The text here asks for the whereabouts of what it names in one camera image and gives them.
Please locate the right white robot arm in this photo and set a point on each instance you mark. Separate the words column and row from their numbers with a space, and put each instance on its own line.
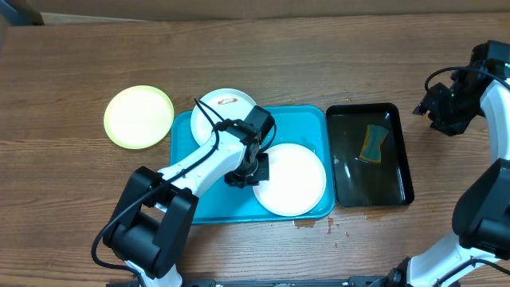
column 480, row 223

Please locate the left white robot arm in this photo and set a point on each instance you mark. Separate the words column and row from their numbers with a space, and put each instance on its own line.
column 148, row 229

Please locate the black water tray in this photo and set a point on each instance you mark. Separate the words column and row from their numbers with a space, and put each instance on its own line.
column 358, row 183

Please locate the dark chair leg corner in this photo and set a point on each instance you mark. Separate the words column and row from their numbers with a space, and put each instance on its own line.
column 20, row 13

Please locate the teal plastic tray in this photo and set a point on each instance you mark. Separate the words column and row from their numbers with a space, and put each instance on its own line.
column 296, row 124

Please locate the yellow plate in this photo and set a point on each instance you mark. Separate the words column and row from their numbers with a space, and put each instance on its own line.
column 138, row 117

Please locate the green yellow sponge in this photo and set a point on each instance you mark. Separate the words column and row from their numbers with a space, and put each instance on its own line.
column 371, row 148

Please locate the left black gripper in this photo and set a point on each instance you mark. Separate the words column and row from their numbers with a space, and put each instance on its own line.
column 263, row 174

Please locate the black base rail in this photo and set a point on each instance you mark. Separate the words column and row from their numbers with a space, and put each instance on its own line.
column 356, row 281

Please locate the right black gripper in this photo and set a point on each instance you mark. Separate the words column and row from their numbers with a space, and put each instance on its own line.
column 432, row 110

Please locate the white plate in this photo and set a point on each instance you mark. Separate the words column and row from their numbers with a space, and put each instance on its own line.
column 297, row 181
column 229, row 103

